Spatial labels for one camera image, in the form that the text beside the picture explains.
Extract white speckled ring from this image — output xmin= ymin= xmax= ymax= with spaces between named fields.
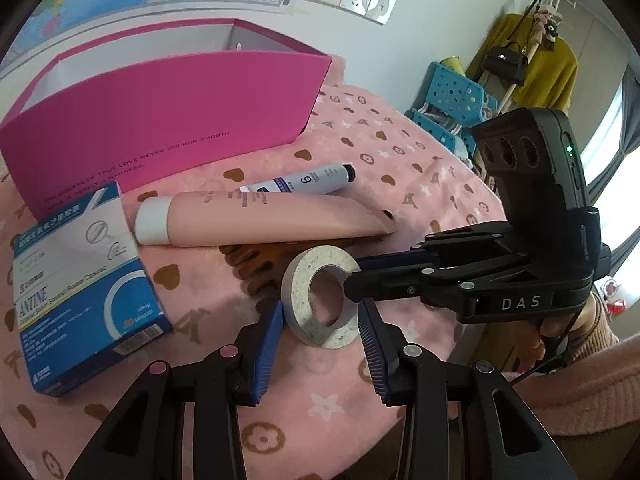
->
xmin=280 ymin=244 xmax=362 ymax=350

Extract white tube black cap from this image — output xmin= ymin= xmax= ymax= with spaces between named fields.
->
xmin=240 ymin=164 xmax=356 ymax=195

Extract pink cosmetic tube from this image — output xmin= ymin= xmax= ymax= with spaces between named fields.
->
xmin=134 ymin=191 xmax=396 ymax=248

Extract blue white medicine box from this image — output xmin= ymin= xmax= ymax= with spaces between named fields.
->
xmin=13 ymin=182 xmax=172 ymax=398

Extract right hand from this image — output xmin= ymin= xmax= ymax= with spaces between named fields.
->
xmin=504 ymin=292 xmax=602 ymax=372

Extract blue plastic baskets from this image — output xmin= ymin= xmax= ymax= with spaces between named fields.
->
xmin=406 ymin=62 xmax=498 ymax=162

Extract pink sweater right sleeve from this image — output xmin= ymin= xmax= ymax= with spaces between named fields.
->
xmin=514 ymin=299 xmax=640 ymax=441

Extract yellow hanging sweater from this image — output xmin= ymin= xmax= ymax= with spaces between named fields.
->
xmin=466 ymin=13 xmax=578 ymax=112

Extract black handbag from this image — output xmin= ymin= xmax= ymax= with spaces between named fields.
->
xmin=482 ymin=41 xmax=529 ymax=87

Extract pink cardboard box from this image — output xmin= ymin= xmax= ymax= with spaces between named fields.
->
xmin=1 ymin=18 xmax=332 ymax=219

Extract black tracking camera right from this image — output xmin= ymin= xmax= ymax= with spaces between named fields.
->
xmin=472 ymin=107 xmax=602 ymax=266

